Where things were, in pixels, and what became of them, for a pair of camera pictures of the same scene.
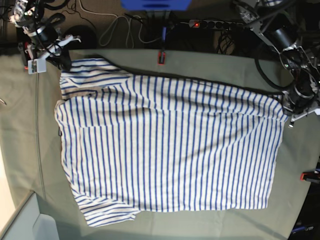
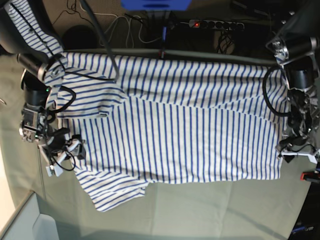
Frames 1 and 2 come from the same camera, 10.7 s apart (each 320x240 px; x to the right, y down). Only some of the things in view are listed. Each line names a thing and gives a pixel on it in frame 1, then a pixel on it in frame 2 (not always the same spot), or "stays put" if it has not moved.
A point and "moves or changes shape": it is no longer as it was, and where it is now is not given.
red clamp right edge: [313, 176] stays put
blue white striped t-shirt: [133, 143] moves or changes shape
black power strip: [199, 23] stays put
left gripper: [37, 63] to [56, 146]
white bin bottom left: [30, 224] stays put
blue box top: [155, 5] stays put
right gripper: [303, 103] to [298, 145]
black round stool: [87, 36] stays put
